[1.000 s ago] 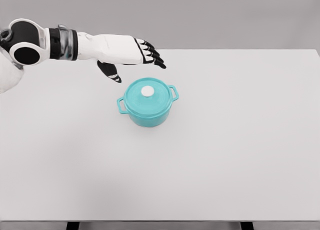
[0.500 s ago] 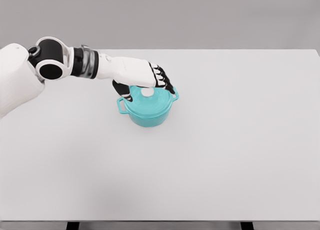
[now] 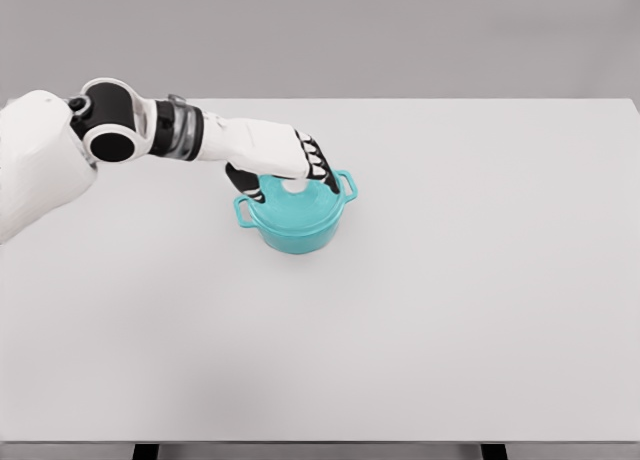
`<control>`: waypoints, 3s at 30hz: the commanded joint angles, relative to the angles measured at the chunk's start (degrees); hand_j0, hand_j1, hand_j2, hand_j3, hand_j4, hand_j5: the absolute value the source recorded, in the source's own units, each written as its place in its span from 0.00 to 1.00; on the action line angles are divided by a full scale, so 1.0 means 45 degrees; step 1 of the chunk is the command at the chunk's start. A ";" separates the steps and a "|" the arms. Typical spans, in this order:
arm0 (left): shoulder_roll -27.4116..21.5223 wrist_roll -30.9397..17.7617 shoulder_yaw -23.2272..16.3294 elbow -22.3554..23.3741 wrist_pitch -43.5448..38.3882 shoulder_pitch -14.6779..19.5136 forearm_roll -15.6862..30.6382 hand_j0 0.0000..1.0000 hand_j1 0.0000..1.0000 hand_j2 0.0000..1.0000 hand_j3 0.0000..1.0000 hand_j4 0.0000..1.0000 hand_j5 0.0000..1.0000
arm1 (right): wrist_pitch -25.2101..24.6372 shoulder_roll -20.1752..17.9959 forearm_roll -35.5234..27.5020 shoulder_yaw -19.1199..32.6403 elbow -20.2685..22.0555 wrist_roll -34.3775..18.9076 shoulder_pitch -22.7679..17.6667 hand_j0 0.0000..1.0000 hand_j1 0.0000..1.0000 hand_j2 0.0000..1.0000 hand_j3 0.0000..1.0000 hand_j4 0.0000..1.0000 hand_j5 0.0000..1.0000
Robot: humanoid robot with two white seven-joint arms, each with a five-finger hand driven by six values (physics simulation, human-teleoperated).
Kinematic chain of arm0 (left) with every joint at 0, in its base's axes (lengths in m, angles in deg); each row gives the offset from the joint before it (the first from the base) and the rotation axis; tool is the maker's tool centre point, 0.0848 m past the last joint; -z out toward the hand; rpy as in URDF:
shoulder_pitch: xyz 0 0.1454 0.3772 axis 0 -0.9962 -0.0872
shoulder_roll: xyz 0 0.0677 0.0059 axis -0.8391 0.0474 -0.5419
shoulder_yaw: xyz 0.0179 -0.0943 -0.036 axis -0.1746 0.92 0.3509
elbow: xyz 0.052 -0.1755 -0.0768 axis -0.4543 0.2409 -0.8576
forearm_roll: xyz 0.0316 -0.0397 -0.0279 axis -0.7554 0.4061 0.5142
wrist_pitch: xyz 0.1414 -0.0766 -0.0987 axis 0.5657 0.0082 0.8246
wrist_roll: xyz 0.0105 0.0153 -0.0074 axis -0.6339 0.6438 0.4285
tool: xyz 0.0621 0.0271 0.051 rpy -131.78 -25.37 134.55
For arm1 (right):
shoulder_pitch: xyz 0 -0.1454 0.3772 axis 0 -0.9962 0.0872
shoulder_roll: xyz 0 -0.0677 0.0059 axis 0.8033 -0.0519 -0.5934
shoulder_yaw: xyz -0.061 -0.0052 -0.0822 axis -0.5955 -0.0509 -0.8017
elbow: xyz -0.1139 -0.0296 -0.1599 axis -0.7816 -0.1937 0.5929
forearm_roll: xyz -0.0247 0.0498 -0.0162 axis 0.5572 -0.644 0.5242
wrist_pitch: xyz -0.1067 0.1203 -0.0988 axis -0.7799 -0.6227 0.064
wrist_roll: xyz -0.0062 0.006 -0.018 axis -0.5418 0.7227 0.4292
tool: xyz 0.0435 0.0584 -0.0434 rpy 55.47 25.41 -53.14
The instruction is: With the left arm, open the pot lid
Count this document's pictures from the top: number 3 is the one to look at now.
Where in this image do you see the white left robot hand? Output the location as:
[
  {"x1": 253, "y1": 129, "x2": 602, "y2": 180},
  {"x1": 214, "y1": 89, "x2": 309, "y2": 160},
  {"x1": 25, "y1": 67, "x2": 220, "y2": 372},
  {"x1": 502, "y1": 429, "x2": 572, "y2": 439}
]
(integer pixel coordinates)
[{"x1": 224, "y1": 119, "x2": 342, "y2": 205}]

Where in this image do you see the teal pot lid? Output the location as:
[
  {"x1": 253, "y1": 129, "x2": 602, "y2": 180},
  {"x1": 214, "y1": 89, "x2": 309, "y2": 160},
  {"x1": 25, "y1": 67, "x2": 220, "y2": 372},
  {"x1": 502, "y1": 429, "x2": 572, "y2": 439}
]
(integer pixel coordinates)
[{"x1": 248, "y1": 173, "x2": 345, "y2": 228}]

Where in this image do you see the teal pot with handles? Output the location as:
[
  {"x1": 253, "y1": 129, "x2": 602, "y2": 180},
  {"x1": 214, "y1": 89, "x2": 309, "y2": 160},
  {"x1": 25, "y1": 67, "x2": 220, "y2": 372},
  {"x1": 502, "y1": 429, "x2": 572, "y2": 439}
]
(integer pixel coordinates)
[{"x1": 233, "y1": 168, "x2": 359, "y2": 255}]

